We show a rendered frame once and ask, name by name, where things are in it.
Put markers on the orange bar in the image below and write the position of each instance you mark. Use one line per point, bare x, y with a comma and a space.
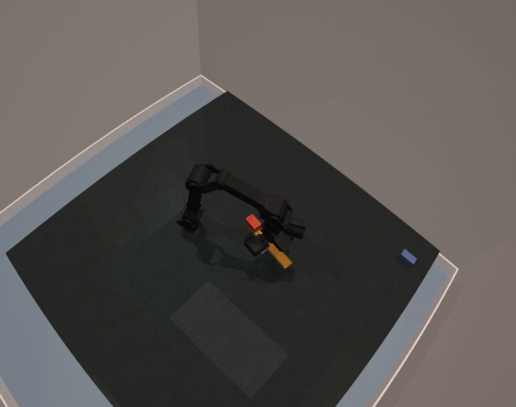
252, 223

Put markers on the small blue block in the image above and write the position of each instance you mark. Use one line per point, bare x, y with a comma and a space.
406, 257

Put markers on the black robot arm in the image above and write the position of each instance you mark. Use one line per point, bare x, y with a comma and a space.
275, 210

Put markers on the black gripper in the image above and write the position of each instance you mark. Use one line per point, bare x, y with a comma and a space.
257, 244

